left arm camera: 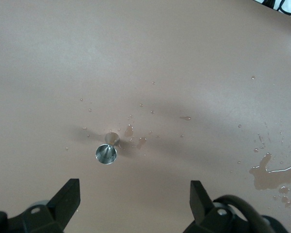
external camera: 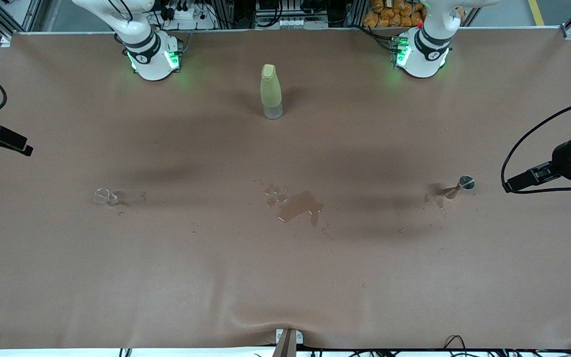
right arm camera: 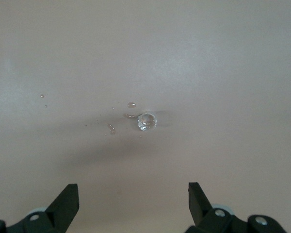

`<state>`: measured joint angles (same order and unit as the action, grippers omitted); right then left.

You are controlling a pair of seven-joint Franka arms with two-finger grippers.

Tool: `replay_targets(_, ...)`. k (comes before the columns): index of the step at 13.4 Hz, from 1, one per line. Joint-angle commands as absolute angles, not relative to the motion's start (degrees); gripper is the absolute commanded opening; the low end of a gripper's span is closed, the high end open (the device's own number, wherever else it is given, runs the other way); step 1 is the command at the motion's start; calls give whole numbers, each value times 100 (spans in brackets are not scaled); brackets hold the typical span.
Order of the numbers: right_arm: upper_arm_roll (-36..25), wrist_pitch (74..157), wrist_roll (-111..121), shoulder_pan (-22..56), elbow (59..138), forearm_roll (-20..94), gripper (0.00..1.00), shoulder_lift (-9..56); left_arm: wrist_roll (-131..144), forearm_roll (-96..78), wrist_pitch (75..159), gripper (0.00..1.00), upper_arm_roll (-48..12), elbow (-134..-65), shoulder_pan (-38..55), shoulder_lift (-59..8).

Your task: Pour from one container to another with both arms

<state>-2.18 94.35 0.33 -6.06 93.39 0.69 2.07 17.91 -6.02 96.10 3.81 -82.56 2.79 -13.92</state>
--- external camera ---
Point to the brown table cover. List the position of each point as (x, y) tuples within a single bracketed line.
[(285, 277)]

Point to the grey bracket with brown post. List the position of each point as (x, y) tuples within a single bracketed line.
[(288, 342)]

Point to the orange snack packets pile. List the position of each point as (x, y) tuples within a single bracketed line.
[(394, 12)]

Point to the spilled brown liquid puddle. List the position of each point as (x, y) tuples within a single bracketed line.
[(300, 203)]

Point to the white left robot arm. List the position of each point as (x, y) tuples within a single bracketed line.
[(424, 54)]

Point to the control unit with white connectors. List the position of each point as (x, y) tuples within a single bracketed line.
[(290, 22)]

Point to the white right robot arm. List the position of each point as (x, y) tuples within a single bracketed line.
[(149, 59)]

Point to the clear glass measuring beaker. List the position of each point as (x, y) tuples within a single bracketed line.
[(105, 197)]

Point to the yellow-green frosted bottle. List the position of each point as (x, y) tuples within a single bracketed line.
[(270, 91)]

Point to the white power strip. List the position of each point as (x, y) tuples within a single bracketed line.
[(191, 17)]

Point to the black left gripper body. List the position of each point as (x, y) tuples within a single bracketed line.
[(566, 159)]

